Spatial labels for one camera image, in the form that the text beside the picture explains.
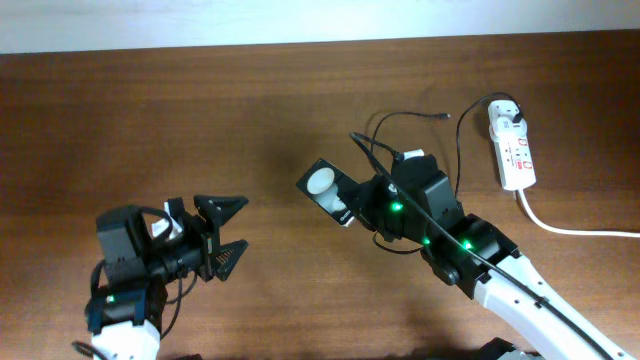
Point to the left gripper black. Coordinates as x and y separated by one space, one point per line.
208 239

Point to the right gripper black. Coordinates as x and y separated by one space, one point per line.
371 192

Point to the black smartphone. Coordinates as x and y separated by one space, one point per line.
325 184

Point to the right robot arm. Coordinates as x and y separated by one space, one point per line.
414 201

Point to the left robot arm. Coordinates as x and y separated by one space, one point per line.
147 254

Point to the white charger plug adapter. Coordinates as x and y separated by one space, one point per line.
506 120

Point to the white power strip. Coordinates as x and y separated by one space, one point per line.
515 163

